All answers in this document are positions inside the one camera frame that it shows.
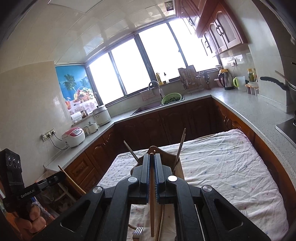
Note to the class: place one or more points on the lower wooden cabinets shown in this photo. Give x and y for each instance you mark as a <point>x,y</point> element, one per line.
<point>143,129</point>

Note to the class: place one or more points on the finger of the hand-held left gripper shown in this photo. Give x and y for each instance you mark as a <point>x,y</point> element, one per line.
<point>50,180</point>

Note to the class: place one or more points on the dark brown wooden chopstick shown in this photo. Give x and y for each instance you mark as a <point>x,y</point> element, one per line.
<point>179,155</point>

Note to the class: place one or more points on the grey speckled countertop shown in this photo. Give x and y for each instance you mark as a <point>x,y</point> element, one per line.
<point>242,109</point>

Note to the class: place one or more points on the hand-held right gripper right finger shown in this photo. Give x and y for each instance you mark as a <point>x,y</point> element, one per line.
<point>158,180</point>

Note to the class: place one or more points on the spice jar set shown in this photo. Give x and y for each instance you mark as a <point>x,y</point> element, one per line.
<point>252,89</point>

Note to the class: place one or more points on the kitchen window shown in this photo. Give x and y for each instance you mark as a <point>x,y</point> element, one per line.
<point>152,55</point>

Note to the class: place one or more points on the brown carved wooden chopstick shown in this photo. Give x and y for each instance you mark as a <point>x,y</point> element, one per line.
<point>131,226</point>

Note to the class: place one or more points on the yellow oil bottle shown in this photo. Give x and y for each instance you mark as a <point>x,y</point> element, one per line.
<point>158,78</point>

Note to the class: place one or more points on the yellow cap bottle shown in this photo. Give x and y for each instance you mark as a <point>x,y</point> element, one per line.
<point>250,75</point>

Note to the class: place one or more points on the chrome faucet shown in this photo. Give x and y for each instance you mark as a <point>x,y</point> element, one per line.
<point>160,92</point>

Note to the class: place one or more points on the wooden cutting board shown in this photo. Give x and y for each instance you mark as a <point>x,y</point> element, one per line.
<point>186,73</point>

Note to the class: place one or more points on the small white cooker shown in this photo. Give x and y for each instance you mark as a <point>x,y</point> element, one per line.
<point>91,128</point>

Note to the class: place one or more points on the person's left hand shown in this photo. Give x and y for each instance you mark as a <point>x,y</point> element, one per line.
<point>32,219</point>

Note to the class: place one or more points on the large white cooker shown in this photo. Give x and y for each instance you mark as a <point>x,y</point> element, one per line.
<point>102,115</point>

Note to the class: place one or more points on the red white rice cooker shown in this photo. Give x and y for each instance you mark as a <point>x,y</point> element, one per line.
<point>73,138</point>

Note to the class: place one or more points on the white dotted tablecloth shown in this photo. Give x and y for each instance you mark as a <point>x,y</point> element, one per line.
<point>219,162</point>

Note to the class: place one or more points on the single wall socket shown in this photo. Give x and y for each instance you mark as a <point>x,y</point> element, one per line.
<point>233,62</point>

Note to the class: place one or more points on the dish rack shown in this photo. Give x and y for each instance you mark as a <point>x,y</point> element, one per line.
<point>192,84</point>

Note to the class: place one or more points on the ceiling vent opening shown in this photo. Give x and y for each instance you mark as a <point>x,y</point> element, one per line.
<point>168,5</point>

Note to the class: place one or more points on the fruit print window blind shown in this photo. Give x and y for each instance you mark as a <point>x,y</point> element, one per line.
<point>74,88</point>

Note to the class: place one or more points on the upper wooden cabinets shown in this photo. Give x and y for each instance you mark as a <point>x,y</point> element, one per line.
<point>222,25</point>

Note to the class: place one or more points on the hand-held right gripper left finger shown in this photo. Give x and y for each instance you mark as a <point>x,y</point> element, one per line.
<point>145,180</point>

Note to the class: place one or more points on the kitchen sink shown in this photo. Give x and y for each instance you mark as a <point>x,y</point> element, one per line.
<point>148,110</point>

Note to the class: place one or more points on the black wok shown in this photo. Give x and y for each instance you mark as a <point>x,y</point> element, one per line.
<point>274,81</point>

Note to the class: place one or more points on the gas stove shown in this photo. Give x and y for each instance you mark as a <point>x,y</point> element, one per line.
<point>288,129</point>

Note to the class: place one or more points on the wall socket strip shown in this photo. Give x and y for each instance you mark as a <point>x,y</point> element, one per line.
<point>49,134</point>

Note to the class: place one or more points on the wooden utensil holder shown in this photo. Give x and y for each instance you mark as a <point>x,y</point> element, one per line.
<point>178,169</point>

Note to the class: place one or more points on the green colander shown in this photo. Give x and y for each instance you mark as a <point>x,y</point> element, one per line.
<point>171,99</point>

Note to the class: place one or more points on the long metal chopstick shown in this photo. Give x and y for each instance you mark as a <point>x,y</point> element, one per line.
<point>161,224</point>

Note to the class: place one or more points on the wooden cabinets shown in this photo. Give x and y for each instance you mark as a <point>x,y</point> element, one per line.
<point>143,129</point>
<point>222,25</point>

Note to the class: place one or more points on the steel electric kettle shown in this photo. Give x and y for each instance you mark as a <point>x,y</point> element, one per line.
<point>226,80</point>

